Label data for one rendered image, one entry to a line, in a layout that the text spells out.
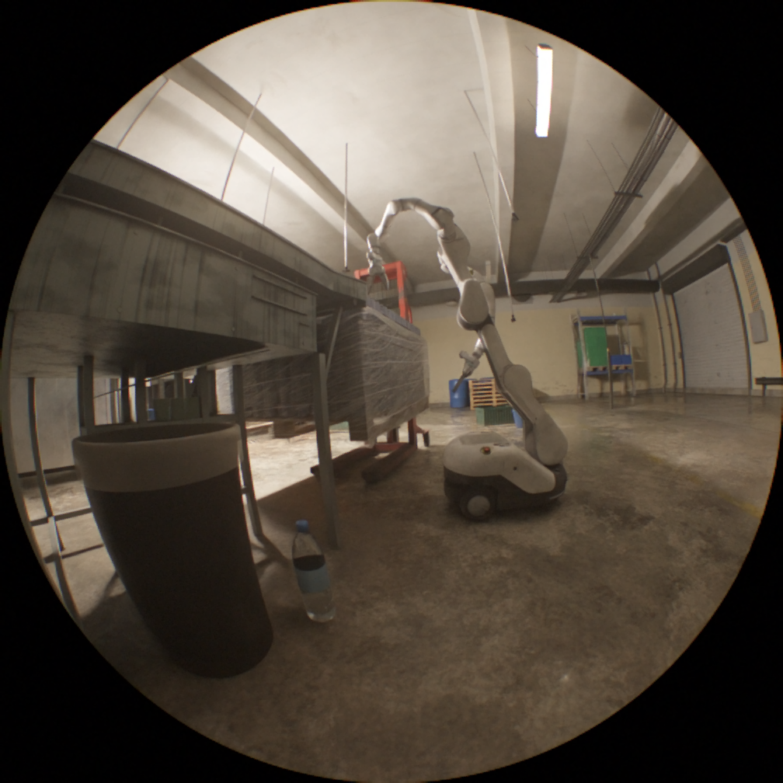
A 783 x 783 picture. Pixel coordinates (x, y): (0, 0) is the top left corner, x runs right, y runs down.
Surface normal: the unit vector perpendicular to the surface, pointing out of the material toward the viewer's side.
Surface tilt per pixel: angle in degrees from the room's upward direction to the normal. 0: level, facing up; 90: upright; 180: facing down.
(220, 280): 90
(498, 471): 90
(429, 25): 180
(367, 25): 180
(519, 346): 90
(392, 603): 0
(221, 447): 90
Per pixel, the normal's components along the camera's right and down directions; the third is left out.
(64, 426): 0.94, -0.06
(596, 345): -0.33, 0.02
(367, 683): -0.07, -1.00
